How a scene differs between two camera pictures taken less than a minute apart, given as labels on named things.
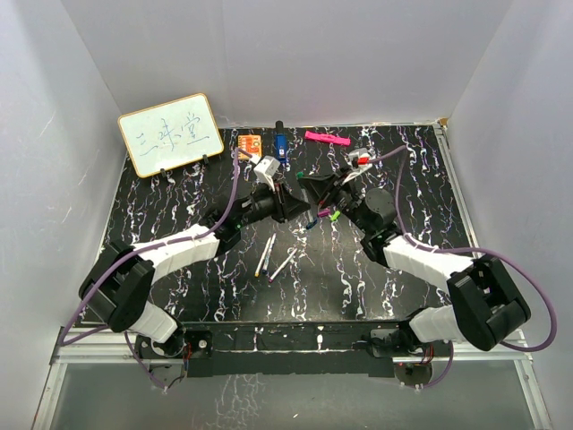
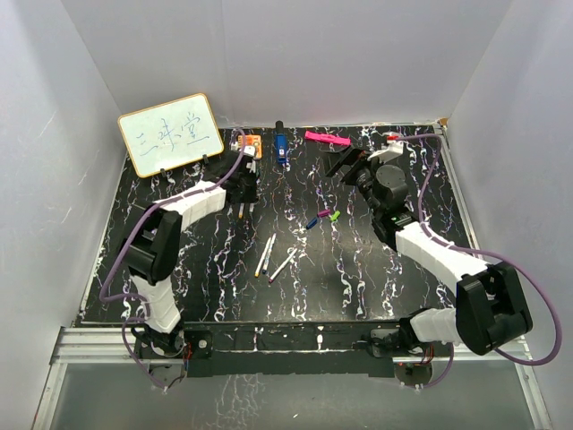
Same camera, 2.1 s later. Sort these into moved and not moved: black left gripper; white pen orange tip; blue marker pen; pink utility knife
Moved: black left gripper
Not moved: white pen orange tip; pink utility knife; blue marker pen
